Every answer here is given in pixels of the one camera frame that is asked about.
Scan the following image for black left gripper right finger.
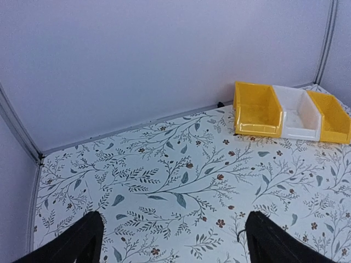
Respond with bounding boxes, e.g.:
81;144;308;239
245;211;333;263

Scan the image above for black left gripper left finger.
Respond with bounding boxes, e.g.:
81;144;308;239
16;211;104;263

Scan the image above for white translucent plastic bin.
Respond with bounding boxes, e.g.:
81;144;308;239
273;85;321;141

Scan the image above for left yellow plastic bin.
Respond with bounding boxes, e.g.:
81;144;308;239
233;81;283;138

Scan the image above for yellow plastic bin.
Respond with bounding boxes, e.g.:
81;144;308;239
307;91;350;144
233;81;283;138

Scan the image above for right yellow plastic bin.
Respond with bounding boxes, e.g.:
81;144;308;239
307;91;350;144

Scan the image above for left aluminium frame post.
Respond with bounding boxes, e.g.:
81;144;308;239
1;85;43;166

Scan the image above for aluminium frame post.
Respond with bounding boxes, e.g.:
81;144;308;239
1;85;43;166
313;0;339;85

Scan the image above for right aluminium frame post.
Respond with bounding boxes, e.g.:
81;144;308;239
313;0;339;85

